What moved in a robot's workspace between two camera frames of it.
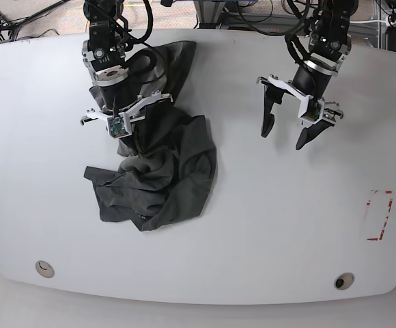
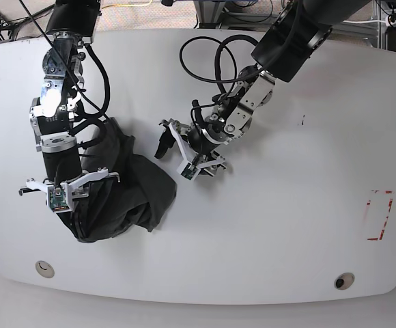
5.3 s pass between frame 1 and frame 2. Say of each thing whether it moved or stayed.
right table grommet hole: stayed
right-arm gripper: moved
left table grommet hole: stayed
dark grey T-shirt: moved
